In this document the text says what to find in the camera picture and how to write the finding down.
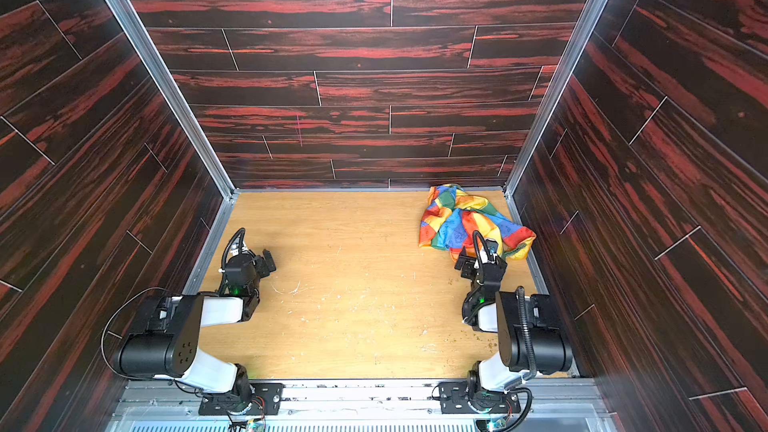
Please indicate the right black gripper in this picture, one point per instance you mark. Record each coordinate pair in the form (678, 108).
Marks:
(480, 265)

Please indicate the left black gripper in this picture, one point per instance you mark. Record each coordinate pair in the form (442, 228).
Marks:
(259, 261)

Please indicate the rainbow striped hooded jacket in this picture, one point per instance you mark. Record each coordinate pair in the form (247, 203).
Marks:
(452, 215)

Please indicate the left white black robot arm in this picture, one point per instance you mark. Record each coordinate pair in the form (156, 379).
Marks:
(163, 340)

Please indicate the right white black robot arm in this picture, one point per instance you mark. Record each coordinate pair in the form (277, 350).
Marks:
(528, 330)

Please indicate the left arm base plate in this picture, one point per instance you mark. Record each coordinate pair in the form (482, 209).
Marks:
(263, 398)

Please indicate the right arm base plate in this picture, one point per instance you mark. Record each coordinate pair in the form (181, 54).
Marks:
(461, 397)

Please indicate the aluminium front rail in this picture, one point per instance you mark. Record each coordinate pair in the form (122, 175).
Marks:
(362, 405)

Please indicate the left aluminium corner post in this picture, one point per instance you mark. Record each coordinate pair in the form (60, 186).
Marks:
(138, 36)

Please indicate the aluminium corner post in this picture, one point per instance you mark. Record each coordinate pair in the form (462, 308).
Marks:
(582, 32)
(138, 36)

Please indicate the right aluminium corner post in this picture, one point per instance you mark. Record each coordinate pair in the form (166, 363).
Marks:
(582, 32)

